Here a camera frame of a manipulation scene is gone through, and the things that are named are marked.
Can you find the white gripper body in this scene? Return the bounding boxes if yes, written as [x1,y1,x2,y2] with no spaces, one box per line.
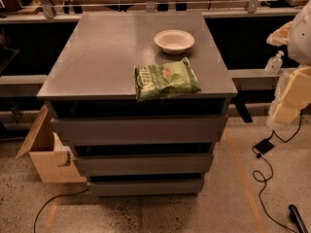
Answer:
[277,65,311,111]

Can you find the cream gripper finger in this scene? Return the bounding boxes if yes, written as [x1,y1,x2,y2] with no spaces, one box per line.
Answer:
[266,21,293,47]
[266,101,302,129]

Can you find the grey drawer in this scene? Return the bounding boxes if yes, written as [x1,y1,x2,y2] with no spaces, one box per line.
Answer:
[52,116,227,146]
[87,179,204,196]
[74,153,213,176]

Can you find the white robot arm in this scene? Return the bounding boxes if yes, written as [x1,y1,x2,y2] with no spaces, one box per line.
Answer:
[266,1,311,129]

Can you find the grey top drawer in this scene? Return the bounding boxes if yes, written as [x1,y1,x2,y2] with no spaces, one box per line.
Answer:
[52,116,227,146]

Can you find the grey drawer cabinet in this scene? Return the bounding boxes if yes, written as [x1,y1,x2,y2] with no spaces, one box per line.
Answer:
[38,13,236,183]

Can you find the grey bottom drawer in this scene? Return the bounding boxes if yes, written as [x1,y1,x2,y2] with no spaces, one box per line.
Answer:
[87,179,204,196]

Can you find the open cardboard box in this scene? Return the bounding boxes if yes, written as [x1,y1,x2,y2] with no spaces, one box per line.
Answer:
[16,106,86,183]

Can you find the black power adapter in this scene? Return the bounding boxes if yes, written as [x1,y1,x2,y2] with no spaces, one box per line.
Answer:
[255,139,274,154]

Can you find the white bowl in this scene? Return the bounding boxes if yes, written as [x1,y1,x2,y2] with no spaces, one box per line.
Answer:
[154,30,195,55]

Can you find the black cylindrical floor object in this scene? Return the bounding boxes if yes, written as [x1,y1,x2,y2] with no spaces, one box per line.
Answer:
[289,204,309,233]

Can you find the green chip bag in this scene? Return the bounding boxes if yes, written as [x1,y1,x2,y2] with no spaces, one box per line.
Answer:
[134,57,201,102]

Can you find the black cable left floor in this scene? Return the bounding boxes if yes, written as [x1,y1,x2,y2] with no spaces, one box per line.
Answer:
[33,187,90,233]

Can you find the metal railing frame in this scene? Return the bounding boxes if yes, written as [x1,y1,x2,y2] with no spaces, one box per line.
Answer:
[0,0,311,19]

